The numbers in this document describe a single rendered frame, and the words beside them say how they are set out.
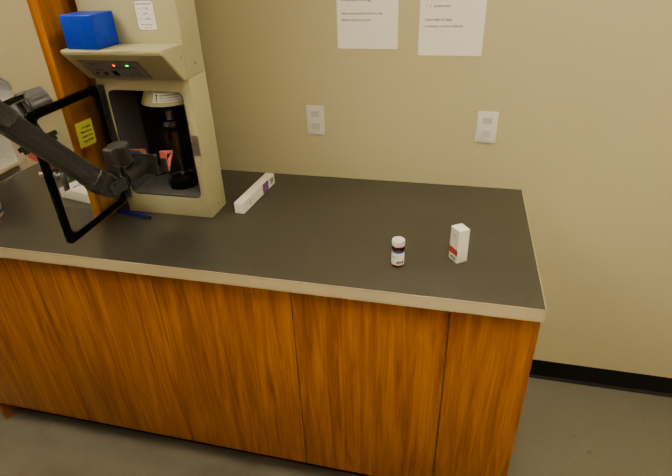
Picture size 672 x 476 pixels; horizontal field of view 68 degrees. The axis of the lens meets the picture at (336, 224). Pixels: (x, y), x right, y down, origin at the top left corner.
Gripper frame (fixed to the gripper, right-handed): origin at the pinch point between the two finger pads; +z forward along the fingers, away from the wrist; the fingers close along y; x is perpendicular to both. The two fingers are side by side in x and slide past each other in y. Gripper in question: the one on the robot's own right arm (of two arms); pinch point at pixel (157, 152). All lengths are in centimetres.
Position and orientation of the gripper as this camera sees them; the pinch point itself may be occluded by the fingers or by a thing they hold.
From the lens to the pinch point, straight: 171.2
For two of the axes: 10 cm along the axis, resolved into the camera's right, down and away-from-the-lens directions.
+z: 2.3, -5.2, 8.3
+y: -9.7, -0.8, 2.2
